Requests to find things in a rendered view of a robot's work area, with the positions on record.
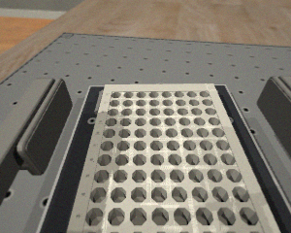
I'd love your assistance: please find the black rectangular plate nest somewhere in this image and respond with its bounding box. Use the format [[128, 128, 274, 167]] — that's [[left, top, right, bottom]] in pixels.
[[36, 84, 291, 233]]

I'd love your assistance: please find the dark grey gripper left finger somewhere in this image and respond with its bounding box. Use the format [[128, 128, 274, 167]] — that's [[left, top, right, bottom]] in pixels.
[[0, 79, 73, 206]]

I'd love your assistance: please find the white well plate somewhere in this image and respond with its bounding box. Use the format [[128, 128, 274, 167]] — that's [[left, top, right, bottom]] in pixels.
[[66, 83, 280, 233]]

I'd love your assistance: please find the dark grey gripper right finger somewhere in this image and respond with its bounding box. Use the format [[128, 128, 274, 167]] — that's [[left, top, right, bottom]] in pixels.
[[257, 76, 291, 157]]

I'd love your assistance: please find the grey perforated breadboard plate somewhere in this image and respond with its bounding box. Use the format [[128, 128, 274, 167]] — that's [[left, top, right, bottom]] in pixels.
[[0, 32, 291, 233]]

